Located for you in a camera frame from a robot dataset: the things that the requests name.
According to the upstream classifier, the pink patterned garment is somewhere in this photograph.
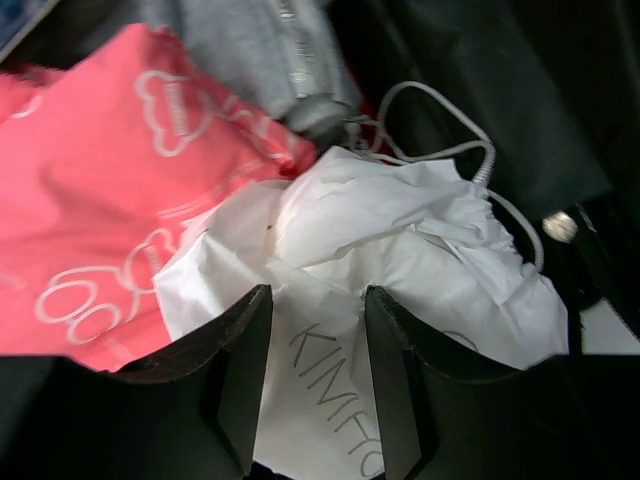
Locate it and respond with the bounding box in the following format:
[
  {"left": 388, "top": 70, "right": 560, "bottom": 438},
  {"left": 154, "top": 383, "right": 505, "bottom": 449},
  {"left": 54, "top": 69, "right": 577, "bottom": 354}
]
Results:
[{"left": 1, "top": 24, "right": 316, "bottom": 371}]

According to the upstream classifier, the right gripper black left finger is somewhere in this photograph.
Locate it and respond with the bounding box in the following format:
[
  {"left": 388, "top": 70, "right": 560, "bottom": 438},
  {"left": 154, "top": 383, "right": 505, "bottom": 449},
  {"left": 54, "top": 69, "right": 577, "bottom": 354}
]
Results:
[{"left": 1, "top": 285, "right": 273, "bottom": 479}]

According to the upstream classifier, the clear plastic packet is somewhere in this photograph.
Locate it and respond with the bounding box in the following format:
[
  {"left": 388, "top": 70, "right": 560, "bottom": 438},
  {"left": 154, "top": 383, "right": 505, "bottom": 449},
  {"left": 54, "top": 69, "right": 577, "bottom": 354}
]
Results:
[{"left": 154, "top": 124, "right": 569, "bottom": 479}]

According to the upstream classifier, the grey garment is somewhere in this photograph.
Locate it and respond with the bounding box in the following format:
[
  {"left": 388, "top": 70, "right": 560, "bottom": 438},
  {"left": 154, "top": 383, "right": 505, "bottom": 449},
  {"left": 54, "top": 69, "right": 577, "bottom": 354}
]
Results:
[{"left": 136, "top": 1, "right": 362, "bottom": 139}]

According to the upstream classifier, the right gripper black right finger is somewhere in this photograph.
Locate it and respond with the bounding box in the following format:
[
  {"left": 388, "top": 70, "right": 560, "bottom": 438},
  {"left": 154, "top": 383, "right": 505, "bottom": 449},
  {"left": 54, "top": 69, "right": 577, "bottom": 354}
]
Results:
[{"left": 365, "top": 287, "right": 639, "bottom": 479}]

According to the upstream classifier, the black hard-shell suitcase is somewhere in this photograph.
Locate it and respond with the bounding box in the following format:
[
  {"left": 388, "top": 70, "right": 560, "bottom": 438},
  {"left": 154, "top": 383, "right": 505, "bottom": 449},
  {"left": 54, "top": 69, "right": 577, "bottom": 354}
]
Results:
[{"left": 0, "top": 0, "right": 640, "bottom": 356}]

